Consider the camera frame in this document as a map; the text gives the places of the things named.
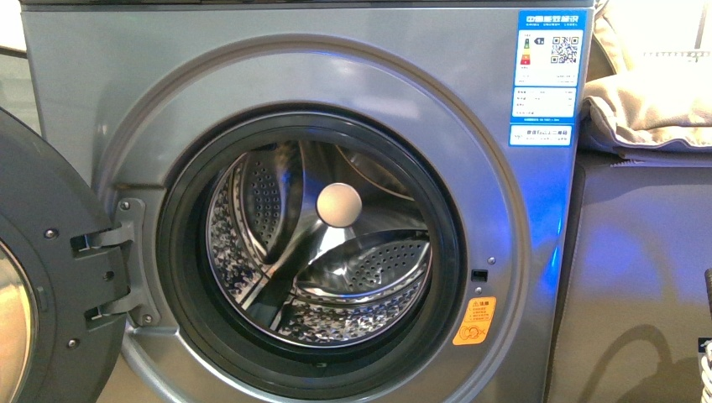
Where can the grey front-load washing machine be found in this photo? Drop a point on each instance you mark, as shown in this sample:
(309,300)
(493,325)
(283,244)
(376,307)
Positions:
(307,194)

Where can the round washing machine door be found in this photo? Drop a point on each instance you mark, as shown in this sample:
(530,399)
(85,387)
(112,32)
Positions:
(55,347)

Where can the orange warning sticker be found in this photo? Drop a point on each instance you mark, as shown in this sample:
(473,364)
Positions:
(476,322)

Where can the blue energy label sticker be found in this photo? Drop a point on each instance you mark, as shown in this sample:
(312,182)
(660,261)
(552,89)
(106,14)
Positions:
(546,78)

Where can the grey cabinet beside washer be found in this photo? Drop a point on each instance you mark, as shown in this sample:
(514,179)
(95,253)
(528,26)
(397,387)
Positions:
(632,302)

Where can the beige folded cloth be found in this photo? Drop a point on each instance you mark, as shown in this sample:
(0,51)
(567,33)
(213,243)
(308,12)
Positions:
(649,78)

